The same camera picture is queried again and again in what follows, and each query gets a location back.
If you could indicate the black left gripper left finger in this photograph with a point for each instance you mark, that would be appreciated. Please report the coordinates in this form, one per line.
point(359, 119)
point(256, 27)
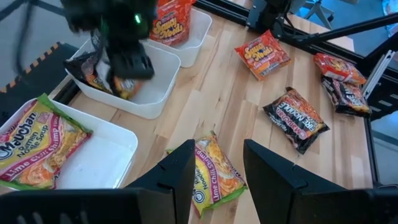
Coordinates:
point(177, 174)

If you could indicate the white plastic bin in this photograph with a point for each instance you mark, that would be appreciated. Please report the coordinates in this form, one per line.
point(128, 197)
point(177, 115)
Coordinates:
point(155, 93)
point(102, 161)
point(196, 40)

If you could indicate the hazard-striped black floor mat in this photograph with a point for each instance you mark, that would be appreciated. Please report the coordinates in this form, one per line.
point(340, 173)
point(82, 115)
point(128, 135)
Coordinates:
point(37, 74)

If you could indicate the black fire noodle pack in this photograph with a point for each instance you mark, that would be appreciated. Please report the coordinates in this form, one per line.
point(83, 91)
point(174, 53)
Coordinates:
point(295, 119)
point(346, 98)
point(127, 88)

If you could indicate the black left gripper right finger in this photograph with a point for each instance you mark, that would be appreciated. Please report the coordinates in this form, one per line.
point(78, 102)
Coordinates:
point(270, 186)

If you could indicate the silver aluminium bar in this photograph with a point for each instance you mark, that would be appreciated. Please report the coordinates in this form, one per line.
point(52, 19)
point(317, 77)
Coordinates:
point(377, 74)

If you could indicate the orange saucy noods pack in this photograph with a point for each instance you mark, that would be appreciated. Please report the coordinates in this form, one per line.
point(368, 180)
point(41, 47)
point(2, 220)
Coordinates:
point(171, 25)
point(339, 68)
point(262, 54)

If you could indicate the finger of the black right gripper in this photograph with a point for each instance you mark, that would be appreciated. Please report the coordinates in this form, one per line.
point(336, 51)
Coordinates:
point(132, 63)

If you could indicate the office chair base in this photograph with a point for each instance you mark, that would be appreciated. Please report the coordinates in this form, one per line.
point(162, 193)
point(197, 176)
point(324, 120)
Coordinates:
point(317, 11)

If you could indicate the lime chili shrimp ramen pack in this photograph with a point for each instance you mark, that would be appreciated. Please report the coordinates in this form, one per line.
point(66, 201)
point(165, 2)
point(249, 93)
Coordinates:
point(37, 146)
point(217, 174)

